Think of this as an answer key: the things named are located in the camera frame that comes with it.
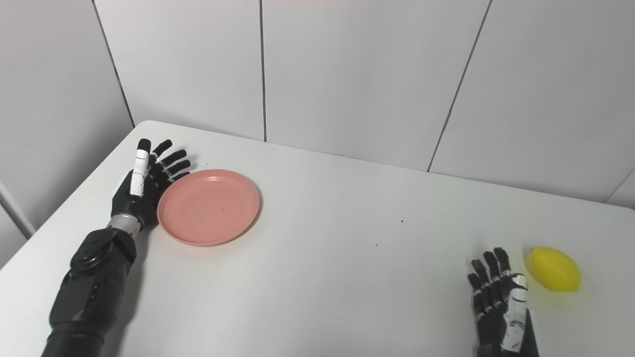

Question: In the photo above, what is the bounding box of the yellow lemon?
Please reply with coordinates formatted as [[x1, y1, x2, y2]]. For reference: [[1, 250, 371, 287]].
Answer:
[[527, 246, 581, 293]]

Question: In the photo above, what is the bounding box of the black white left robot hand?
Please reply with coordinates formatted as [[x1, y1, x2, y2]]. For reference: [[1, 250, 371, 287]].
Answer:
[[111, 138, 191, 230]]

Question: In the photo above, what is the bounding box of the pink round plate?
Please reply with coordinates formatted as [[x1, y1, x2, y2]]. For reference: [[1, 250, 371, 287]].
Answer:
[[157, 169, 260, 247]]

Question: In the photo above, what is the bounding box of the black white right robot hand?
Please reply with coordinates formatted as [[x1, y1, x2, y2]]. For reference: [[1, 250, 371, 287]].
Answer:
[[467, 247, 540, 357]]

